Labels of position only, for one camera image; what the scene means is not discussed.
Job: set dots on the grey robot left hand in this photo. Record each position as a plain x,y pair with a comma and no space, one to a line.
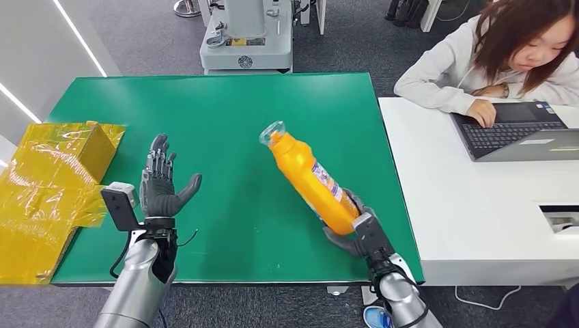
158,199

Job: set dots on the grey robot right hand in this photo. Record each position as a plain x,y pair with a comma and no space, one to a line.
343,246

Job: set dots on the orange plastic bottle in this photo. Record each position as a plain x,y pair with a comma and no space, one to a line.
307,181

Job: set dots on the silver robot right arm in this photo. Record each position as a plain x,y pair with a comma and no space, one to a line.
400,294

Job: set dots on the grey table foot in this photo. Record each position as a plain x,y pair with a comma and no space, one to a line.
337,289

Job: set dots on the white table foot plate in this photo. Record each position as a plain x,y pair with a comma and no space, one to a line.
367,294

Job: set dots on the blue shoe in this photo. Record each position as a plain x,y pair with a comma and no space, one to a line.
375,317

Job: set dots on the green table mat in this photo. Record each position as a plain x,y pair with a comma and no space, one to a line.
226,136

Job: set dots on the yellow taped cardboard box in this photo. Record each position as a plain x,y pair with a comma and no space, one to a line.
40,199

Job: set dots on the white desk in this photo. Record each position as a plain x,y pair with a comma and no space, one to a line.
475,203

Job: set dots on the grey machine base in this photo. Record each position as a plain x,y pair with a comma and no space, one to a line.
253,50

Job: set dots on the person's right hand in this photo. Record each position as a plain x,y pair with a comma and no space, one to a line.
481,112

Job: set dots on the person's hand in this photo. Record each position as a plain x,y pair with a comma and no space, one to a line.
481,112
490,91

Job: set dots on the chrome round stand base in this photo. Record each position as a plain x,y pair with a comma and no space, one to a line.
186,8

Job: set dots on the dark grey laptop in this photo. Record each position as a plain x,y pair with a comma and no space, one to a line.
502,133

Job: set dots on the person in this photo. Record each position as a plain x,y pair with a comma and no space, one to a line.
443,68

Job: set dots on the person's left hand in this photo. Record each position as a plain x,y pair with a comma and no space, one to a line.
490,91

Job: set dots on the white upright panel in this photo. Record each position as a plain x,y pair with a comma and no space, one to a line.
320,13

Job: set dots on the black chair base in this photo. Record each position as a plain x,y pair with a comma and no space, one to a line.
405,11

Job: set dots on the white furniture leg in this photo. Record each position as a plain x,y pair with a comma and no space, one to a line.
429,13

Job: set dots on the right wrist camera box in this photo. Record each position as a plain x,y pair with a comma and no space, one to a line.
371,235

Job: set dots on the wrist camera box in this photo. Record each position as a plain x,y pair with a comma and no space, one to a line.
121,208
371,235

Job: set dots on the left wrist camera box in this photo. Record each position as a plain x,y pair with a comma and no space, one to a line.
121,208

